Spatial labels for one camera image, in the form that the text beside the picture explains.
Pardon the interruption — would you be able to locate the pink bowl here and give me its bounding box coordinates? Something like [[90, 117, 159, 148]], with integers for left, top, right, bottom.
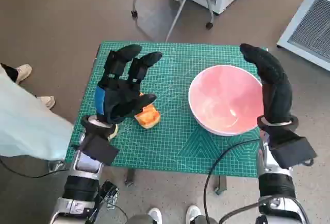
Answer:
[[188, 65, 265, 136]]

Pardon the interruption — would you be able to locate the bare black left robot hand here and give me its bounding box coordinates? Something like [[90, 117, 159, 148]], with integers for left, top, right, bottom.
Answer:
[[94, 44, 163, 126]]

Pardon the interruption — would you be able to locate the round toy bread bun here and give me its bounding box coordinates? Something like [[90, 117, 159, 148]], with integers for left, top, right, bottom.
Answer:
[[107, 125, 119, 140]]

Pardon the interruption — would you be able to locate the person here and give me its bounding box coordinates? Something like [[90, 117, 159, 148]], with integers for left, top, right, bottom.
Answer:
[[127, 204, 215, 224], [0, 63, 75, 162]]

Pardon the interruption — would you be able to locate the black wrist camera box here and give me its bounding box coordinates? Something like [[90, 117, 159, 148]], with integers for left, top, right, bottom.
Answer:
[[81, 133, 120, 167], [268, 128, 317, 169]]

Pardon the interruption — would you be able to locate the long twisted toy bread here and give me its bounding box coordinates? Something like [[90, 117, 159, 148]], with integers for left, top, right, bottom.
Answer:
[[135, 92, 161, 130]]

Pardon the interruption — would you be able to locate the grey metal rod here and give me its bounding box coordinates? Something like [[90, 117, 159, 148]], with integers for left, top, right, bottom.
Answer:
[[166, 0, 196, 42]]

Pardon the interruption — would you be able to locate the thin black floor cable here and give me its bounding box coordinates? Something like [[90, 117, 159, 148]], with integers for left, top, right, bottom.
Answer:
[[0, 157, 69, 179]]

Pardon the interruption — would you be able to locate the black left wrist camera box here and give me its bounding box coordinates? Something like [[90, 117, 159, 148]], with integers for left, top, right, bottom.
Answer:
[[81, 133, 120, 167]]

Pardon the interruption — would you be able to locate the black bar with metal bracket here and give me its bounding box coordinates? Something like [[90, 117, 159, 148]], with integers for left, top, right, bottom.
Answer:
[[99, 180, 121, 211]]

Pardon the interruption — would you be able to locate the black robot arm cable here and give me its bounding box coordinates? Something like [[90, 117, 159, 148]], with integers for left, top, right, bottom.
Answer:
[[218, 202, 261, 224]]

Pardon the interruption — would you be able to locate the large white mesh cabinet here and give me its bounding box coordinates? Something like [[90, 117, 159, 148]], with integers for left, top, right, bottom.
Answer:
[[277, 0, 330, 72]]

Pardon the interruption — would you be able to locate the green cutting mat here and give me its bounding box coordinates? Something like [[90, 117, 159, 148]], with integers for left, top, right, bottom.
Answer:
[[64, 41, 269, 178]]

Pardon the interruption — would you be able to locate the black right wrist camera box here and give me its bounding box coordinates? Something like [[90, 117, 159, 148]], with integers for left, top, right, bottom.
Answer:
[[268, 128, 317, 169]]

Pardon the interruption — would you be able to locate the metal table leg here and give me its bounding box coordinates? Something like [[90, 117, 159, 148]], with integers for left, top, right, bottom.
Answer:
[[124, 168, 136, 186], [213, 175, 227, 196]]

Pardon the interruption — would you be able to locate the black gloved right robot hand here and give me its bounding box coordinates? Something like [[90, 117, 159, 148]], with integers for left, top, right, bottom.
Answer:
[[239, 43, 294, 124]]

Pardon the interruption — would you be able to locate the thick black cable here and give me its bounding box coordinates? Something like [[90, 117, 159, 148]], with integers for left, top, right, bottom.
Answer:
[[203, 138, 261, 224]]

